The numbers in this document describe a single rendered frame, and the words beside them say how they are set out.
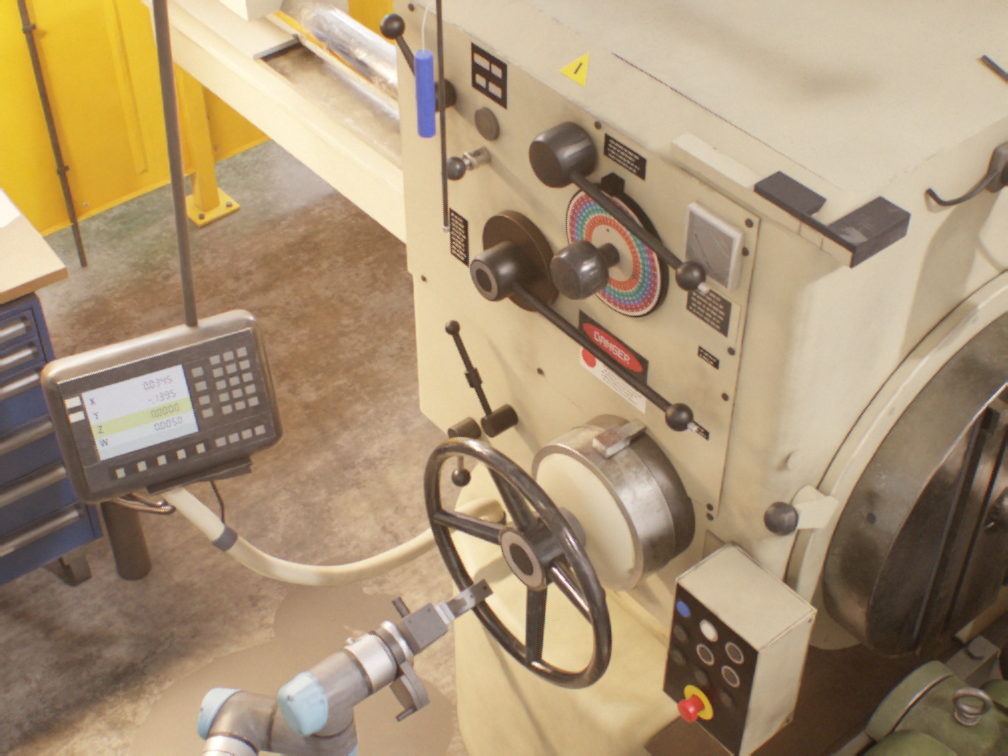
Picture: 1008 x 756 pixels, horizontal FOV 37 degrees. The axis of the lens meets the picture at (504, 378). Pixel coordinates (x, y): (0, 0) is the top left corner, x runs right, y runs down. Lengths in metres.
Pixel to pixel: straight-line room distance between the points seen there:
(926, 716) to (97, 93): 3.17
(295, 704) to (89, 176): 2.77
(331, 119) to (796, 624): 1.53
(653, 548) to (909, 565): 0.34
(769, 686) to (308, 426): 2.28
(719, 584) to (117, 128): 2.98
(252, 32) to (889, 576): 1.83
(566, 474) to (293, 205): 2.91
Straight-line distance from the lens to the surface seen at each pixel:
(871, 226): 1.64
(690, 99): 1.79
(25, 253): 3.20
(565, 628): 2.83
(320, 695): 2.06
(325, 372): 4.22
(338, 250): 4.63
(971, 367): 2.00
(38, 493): 3.50
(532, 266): 2.04
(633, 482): 2.00
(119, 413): 2.39
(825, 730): 2.74
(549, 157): 1.84
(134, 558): 3.73
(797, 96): 1.81
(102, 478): 2.43
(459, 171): 2.02
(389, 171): 2.88
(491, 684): 3.03
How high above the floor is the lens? 2.84
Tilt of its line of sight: 43 degrees down
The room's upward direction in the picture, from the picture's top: straight up
